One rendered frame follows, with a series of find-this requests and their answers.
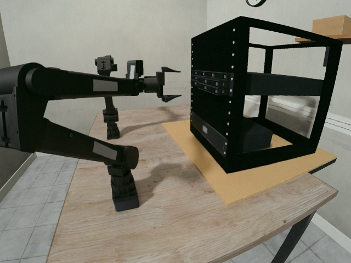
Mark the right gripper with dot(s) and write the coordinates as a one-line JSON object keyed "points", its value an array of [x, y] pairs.
{"points": [[155, 84]]}

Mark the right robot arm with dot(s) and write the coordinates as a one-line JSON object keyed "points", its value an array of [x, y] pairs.
{"points": [[24, 93]]}

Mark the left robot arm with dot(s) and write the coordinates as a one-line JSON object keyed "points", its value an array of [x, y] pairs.
{"points": [[104, 66]]}

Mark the tan flat board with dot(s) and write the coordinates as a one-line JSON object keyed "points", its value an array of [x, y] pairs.
{"points": [[240, 185]]}

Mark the black open-frame rack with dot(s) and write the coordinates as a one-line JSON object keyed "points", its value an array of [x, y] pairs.
{"points": [[217, 121]]}

